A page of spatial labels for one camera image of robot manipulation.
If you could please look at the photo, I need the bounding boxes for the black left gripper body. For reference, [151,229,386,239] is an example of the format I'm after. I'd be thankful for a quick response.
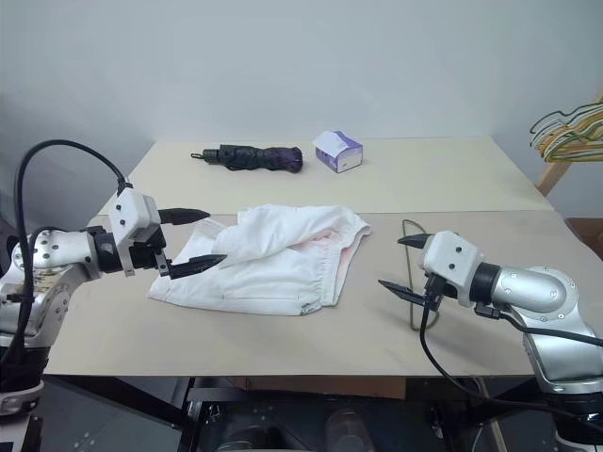
[126,223,173,282]

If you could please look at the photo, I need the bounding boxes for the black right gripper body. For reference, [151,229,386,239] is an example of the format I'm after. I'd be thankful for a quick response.
[421,271,448,311]

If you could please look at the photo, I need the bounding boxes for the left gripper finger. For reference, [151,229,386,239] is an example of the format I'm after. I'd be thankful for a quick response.
[168,254,229,282]
[157,206,211,225]

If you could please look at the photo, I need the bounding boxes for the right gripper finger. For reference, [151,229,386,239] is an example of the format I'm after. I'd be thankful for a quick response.
[377,280,429,307]
[397,233,431,251]

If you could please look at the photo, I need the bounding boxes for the white shorts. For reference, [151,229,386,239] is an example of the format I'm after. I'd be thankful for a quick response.
[146,202,373,316]

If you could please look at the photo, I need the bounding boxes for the black purple folded umbrella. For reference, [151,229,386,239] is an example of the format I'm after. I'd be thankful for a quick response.
[190,144,304,174]

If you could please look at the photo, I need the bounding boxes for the purple white tissue box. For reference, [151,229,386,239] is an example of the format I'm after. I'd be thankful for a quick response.
[314,129,365,173]

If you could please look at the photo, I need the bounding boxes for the grey rounded shell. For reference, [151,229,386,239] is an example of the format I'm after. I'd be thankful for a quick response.
[323,408,369,452]

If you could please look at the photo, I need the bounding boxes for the light wooden floor slat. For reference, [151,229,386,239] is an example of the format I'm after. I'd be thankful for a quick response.
[487,416,505,452]

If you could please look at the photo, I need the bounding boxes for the open brown cardboard box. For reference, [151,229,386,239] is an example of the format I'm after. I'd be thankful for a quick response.
[564,217,603,261]

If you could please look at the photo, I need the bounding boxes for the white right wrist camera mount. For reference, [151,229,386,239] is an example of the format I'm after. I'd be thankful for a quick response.
[418,230,486,310]

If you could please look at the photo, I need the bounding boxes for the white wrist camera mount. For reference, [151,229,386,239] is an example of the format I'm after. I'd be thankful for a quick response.
[108,186,161,279]
[418,230,486,310]

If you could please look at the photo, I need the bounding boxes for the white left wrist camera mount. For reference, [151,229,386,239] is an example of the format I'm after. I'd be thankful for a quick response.
[108,186,161,279]

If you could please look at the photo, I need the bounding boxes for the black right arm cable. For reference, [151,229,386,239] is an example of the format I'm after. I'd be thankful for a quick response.
[418,277,603,415]

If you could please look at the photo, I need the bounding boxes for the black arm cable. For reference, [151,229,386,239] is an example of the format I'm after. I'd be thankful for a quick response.
[0,138,131,378]
[418,277,603,415]

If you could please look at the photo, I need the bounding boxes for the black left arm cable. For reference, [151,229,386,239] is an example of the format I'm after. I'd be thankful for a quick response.
[0,138,131,378]

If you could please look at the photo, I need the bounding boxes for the yellow wire hanger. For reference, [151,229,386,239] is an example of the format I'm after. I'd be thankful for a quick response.
[539,110,603,164]

